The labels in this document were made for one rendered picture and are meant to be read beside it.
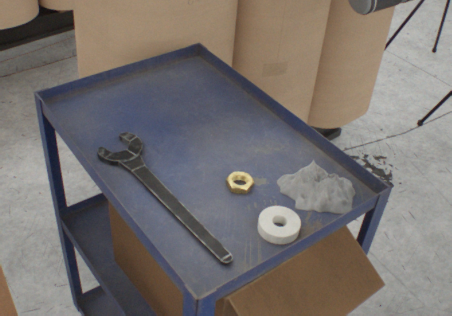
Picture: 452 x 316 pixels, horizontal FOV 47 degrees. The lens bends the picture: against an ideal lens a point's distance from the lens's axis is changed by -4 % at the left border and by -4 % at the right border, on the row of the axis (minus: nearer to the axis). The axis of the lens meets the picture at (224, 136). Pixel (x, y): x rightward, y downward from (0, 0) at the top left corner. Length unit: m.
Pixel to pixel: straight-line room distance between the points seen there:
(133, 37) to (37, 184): 1.06
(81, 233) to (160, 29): 0.56
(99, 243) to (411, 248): 1.29
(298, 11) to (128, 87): 0.71
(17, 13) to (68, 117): 1.95
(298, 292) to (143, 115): 0.49
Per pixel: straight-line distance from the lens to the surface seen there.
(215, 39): 1.55
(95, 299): 1.76
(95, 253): 1.37
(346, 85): 2.24
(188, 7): 1.44
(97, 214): 1.46
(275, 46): 1.78
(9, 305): 1.23
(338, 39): 2.12
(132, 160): 1.03
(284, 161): 1.08
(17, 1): 3.06
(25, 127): 2.66
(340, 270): 1.02
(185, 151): 1.07
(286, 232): 0.91
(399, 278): 2.12
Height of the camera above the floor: 1.56
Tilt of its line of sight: 38 degrees down
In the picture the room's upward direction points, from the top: 5 degrees clockwise
